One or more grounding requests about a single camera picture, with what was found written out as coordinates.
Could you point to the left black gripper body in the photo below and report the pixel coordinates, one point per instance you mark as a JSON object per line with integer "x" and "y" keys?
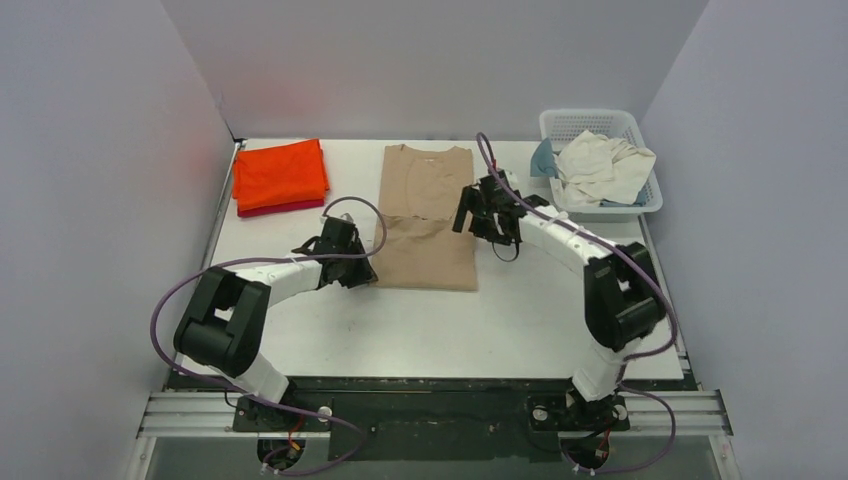
{"x": 357, "y": 266}

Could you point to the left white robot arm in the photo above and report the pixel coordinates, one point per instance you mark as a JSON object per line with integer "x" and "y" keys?
{"x": 223, "y": 324}

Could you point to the aluminium rail frame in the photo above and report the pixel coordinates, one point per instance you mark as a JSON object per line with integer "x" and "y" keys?
{"x": 522, "y": 324}

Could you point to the folded red t shirt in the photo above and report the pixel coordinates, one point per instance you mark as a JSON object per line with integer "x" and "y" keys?
{"x": 281, "y": 208}

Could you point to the folded orange t shirt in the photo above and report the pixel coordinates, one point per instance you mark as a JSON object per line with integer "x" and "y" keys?
{"x": 279, "y": 175}

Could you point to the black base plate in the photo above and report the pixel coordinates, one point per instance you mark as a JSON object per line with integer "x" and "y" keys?
{"x": 340, "y": 419}

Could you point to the blue t shirt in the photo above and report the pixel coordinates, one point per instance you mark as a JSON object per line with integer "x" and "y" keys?
{"x": 543, "y": 161}

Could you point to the beige t shirt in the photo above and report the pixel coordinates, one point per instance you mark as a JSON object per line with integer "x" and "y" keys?
{"x": 418, "y": 199}

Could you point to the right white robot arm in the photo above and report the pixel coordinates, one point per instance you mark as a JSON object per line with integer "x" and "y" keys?
{"x": 621, "y": 303}

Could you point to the white t shirt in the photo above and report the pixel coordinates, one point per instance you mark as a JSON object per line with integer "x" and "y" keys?
{"x": 595, "y": 168}

